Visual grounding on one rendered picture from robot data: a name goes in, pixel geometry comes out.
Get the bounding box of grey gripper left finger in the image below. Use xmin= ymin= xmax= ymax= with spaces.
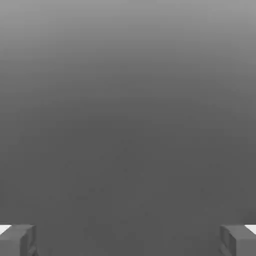
xmin=0 ymin=224 xmax=38 ymax=256

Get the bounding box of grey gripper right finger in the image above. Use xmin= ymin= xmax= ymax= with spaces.
xmin=219 ymin=224 xmax=256 ymax=256

